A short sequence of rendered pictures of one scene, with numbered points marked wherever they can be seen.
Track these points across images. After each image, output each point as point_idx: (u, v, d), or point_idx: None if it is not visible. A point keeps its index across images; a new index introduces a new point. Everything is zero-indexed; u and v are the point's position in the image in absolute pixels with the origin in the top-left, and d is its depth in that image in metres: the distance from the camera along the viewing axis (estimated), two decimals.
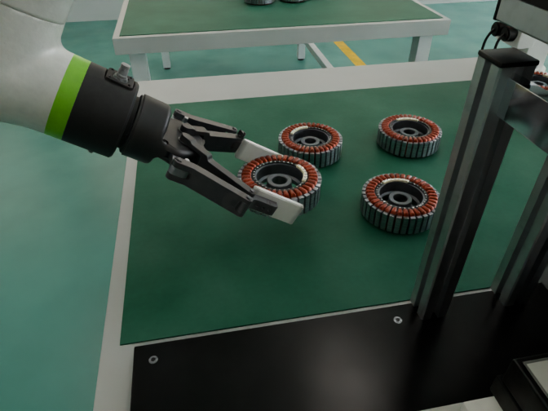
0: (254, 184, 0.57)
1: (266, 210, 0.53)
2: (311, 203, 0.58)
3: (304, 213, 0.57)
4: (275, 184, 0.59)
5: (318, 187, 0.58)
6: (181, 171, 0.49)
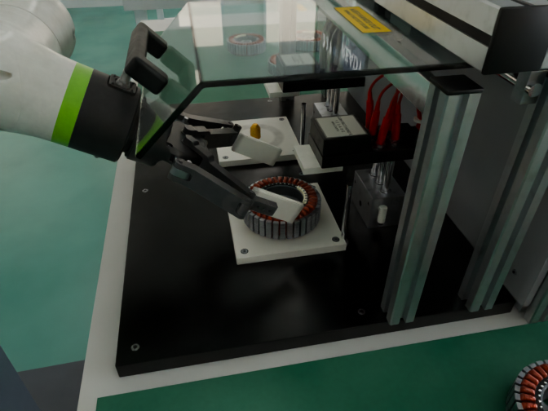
0: None
1: (266, 211, 0.53)
2: (312, 223, 0.61)
3: (306, 233, 0.61)
4: None
5: (318, 208, 0.61)
6: (182, 172, 0.49)
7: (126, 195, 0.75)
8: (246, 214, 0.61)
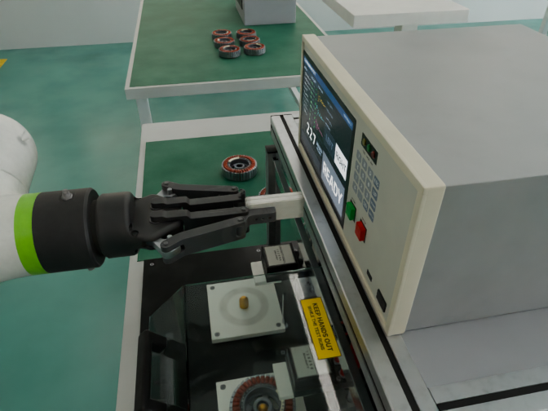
0: None
1: None
2: None
3: None
4: None
5: None
6: (174, 192, 0.57)
7: (131, 373, 0.87)
8: None
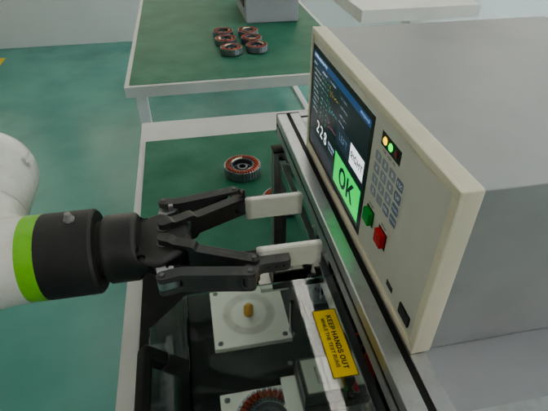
0: None
1: None
2: None
3: None
4: None
5: None
6: None
7: (130, 386, 0.82)
8: None
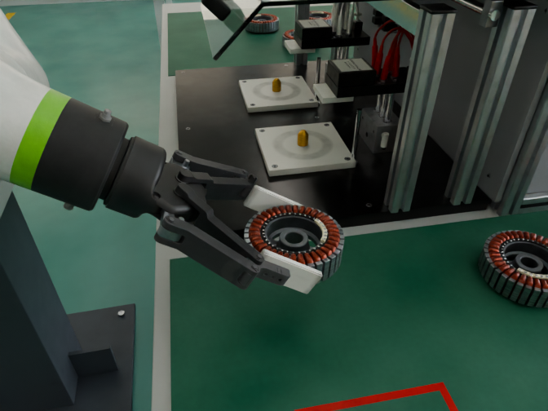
0: (262, 245, 0.47)
1: None
2: (331, 269, 0.48)
3: (322, 280, 0.48)
4: (288, 243, 0.49)
5: (340, 249, 0.48)
6: (179, 163, 0.51)
7: (170, 134, 0.90)
8: None
